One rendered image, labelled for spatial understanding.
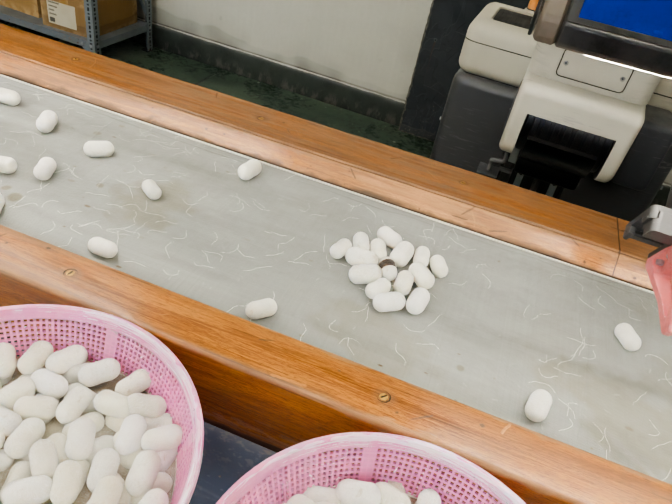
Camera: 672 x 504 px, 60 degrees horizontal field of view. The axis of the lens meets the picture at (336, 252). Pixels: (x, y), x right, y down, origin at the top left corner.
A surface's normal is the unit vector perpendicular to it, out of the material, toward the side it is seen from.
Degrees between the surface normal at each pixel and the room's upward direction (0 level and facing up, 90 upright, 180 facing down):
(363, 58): 89
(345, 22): 90
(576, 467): 0
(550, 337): 0
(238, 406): 90
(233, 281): 0
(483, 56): 90
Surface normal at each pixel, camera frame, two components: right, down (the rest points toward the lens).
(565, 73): -0.38, 0.62
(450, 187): 0.17, -0.78
